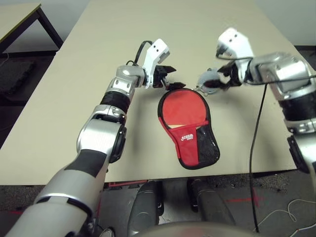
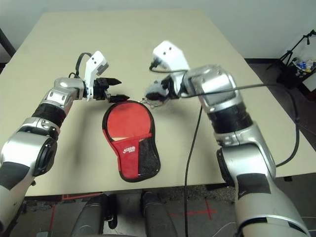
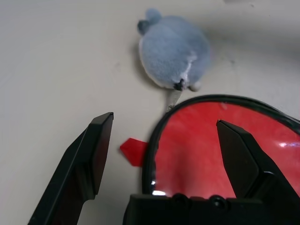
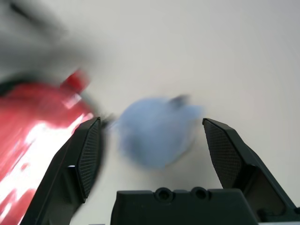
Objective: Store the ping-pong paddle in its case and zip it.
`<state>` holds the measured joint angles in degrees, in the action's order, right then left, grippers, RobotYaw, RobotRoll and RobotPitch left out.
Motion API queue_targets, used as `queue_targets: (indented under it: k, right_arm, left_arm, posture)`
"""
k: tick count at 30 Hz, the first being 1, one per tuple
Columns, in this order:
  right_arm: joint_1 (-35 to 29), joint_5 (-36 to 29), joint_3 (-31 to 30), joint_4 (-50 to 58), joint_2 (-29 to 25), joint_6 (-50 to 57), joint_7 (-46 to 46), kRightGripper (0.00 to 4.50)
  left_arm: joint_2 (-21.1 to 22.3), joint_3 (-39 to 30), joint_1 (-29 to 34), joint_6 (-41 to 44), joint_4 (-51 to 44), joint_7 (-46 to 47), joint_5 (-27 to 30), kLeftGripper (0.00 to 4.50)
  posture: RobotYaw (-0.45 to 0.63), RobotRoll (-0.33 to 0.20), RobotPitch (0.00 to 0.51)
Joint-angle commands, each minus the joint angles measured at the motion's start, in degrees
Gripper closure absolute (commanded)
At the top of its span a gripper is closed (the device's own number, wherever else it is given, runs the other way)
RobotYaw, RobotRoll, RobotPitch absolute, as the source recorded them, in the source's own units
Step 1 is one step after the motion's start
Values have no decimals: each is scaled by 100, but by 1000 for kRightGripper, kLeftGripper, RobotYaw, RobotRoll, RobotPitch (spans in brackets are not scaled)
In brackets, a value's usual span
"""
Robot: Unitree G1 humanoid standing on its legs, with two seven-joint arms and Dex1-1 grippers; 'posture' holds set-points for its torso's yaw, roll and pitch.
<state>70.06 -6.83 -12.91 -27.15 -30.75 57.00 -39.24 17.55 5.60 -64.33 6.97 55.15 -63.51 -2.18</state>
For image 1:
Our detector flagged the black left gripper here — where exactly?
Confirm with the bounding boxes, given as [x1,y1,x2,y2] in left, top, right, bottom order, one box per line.
[152,65,187,91]

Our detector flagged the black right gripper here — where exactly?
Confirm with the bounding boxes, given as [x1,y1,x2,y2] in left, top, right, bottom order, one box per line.
[204,61,244,91]

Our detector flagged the red ping-pong paddle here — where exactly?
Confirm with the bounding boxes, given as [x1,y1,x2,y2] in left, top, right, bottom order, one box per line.
[161,92,207,129]

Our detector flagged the red black paddle case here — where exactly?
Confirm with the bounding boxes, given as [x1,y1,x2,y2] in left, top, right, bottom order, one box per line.
[157,87,221,170]

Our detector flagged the dark robot right leg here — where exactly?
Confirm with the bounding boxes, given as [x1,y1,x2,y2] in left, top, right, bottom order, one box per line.
[187,179,236,226]

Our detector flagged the dark robot leg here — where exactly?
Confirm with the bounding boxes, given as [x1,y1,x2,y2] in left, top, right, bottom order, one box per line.
[187,179,236,226]
[128,181,164,236]

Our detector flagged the dark robot left leg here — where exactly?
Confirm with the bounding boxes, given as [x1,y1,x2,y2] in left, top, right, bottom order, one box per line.
[128,181,164,236]

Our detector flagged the grey robot torso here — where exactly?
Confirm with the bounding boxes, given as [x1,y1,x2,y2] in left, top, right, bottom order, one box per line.
[137,221,258,237]

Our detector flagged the black foam floor mat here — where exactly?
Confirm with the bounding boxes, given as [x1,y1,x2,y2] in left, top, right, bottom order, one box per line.
[0,60,36,96]

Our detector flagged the beige side table black legs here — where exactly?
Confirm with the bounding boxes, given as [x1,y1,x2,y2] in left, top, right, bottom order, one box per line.
[0,2,64,54]

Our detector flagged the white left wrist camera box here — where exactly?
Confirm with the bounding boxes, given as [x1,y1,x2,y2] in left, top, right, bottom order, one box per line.
[142,39,171,90]

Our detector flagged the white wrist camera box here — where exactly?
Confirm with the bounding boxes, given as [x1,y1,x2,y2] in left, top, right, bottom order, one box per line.
[216,27,255,83]
[142,39,171,90]

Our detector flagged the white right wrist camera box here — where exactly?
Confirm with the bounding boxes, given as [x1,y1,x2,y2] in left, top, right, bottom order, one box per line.
[216,27,255,83]

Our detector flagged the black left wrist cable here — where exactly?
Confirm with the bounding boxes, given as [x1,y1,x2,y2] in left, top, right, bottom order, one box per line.
[126,40,153,68]

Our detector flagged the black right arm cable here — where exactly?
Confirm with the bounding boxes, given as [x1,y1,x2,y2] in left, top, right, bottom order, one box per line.
[216,50,316,233]

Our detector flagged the white floor cable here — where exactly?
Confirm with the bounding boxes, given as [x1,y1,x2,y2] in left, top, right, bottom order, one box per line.
[256,198,316,231]

